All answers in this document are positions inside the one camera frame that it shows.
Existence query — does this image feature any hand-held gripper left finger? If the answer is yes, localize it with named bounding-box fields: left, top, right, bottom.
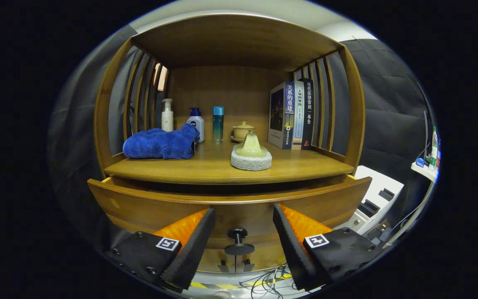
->
left=104, top=208, right=216, bottom=291

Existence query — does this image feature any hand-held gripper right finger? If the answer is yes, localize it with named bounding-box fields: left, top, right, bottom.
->
left=272, top=203, right=385, bottom=291

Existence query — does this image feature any wooden drawer with black knob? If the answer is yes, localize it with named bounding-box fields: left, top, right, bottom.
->
left=87, top=174, right=373, bottom=252

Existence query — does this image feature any wooden cabinet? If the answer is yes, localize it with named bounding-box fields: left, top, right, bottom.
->
left=88, top=14, right=372, bottom=274

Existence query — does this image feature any black computer case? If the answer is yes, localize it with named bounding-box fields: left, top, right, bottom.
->
left=363, top=222, right=393, bottom=245

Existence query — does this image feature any white box unit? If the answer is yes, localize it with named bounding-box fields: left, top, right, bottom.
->
left=334, top=165, right=405, bottom=235

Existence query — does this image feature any blue towel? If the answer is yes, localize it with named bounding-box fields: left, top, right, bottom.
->
left=122, top=123, right=201, bottom=160

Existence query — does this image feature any white bottle with blue cap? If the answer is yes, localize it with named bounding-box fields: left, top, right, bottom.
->
left=186, top=108, right=205, bottom=144

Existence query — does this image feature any teal blue bottle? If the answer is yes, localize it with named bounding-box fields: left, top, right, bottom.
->
left=212, top=106, right=224, bottom=144

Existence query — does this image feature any beige lidded teacup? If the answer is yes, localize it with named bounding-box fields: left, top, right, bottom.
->
left=231, top=121, right=255, bottom=143

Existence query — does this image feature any white pump bottle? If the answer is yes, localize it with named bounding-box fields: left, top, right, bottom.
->
left=161, top=98, right=174, bottom=132

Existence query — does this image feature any white spine book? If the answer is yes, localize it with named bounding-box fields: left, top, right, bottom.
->
left=292, top=80, right=305, bottom=150

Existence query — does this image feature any blue spine book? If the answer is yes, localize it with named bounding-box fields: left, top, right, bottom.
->
left=268, top=81, right=295, bottom=150

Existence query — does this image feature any black spine book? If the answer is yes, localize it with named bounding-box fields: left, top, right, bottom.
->
left=299, top=78, right=315, bottom=150

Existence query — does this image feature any green clear bottle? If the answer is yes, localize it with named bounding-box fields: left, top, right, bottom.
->
left=430, top=126, right=439, bottom=167

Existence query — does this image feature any black backdrop cloth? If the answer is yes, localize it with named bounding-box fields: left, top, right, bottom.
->
left=47, top=25, right=437, bottom=258

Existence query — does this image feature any tangle of floor cables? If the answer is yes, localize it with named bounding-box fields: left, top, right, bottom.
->
left=239, top=264, right=302, bottom=299

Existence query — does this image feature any white wall shelf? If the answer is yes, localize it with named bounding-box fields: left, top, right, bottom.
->
left=410, top=160, right=439, bottom=183

